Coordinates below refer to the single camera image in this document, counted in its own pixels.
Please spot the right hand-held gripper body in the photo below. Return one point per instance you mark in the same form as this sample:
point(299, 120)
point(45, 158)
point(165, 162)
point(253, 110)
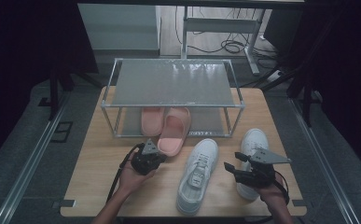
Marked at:
point(259, 174)

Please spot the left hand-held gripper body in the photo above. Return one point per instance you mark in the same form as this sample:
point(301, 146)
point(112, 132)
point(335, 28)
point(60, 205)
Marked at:
point(145, 161)

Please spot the person's right hand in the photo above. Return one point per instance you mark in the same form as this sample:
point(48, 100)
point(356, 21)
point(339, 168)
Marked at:
point(271, 191)

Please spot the person's left hand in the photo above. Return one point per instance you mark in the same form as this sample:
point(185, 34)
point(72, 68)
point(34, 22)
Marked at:
point(134, 182)

